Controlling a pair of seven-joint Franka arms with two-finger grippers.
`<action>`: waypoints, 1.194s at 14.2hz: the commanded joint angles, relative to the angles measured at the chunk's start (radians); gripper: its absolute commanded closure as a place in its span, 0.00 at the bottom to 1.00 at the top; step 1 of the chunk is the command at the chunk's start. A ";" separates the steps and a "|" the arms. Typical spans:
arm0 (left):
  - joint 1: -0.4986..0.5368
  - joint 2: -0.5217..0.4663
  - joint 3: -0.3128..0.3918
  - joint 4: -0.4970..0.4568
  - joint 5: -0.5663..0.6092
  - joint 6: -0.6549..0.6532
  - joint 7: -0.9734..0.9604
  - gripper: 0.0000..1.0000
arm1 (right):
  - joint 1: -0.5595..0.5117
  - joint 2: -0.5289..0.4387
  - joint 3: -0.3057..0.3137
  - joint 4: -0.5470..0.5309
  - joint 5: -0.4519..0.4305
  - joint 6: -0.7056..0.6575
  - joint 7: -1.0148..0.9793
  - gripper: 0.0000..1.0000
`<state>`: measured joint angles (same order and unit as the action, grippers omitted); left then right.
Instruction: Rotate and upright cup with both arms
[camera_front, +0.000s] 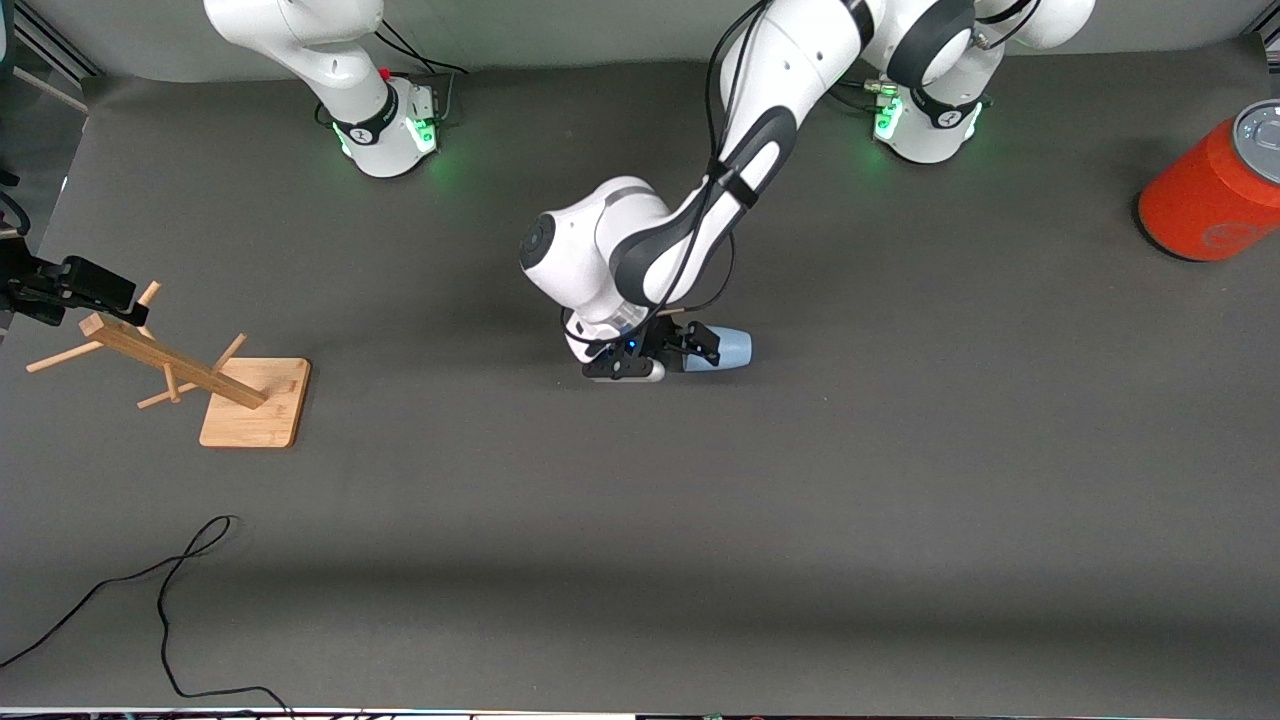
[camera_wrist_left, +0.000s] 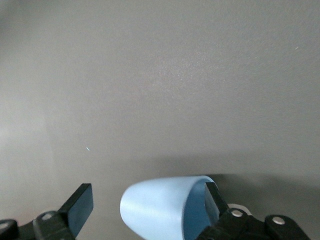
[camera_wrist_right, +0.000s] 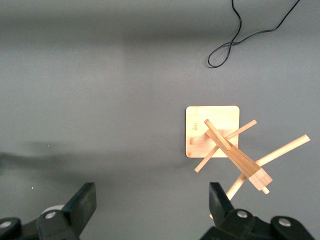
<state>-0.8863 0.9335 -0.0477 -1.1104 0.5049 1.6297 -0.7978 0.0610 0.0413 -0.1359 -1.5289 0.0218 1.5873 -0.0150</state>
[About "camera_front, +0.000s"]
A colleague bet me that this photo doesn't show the wooden mug tree rack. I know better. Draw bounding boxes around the wooden mug tree rack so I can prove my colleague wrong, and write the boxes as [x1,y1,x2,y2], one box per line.
[25,281,312,449]

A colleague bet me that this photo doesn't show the beige wooden slat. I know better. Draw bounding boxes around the beige wooden slat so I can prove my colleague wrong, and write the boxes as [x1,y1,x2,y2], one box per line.
[15,68,89,114]

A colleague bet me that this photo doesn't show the black base cables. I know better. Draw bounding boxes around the black base cables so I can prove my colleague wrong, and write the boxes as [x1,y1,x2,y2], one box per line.
[375,20,471,129]
[825,78,896,113]

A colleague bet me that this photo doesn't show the black right base cables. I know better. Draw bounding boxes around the black right base cables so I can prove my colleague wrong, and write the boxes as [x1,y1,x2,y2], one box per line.
[375,20,471,129]

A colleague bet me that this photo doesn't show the light blue cup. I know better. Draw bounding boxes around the light blue cup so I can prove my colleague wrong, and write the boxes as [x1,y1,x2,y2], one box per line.
[680,325,754,374]

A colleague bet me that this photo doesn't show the thin black loose cable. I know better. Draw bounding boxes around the thin black loose cable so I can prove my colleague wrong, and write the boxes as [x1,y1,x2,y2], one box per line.
[0,515,296,720]

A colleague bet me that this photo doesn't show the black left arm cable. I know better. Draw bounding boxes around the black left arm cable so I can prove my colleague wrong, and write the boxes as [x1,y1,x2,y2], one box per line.
[558,0,776,349]

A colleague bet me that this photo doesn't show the orange can with grey lid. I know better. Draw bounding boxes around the orange can with grey lid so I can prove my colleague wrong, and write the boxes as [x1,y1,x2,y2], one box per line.
[1137,98,1280,264]

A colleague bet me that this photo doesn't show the aluminium frame rail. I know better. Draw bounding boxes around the aluminium frame rail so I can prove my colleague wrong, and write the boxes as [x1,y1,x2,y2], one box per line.
[0,0,103,81]
[1243,0,1280,51]

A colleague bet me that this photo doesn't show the black left base cables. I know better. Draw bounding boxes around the black left base cables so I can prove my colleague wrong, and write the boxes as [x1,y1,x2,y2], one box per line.
[825,78,896,113]

